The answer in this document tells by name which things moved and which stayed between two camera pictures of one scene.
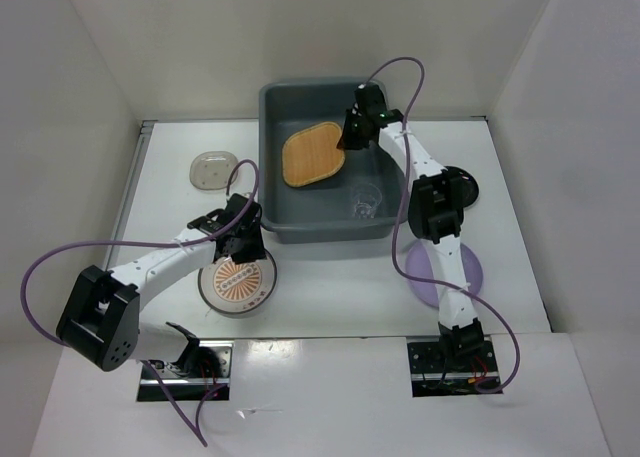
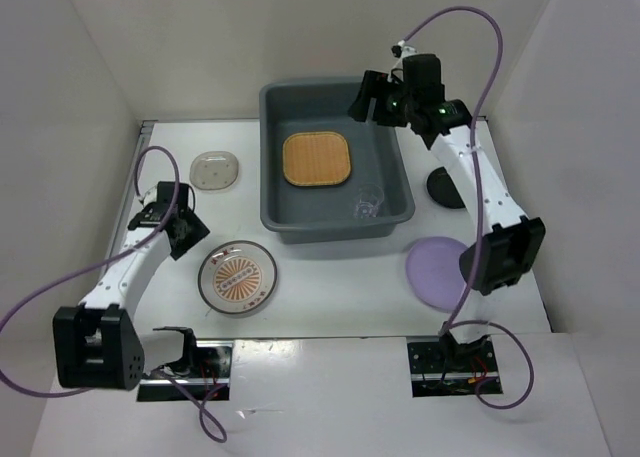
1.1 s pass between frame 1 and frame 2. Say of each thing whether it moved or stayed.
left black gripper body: moved
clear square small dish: stayed
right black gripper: moved
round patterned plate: stayed
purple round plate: stayed
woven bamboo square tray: moved
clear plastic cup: stayed
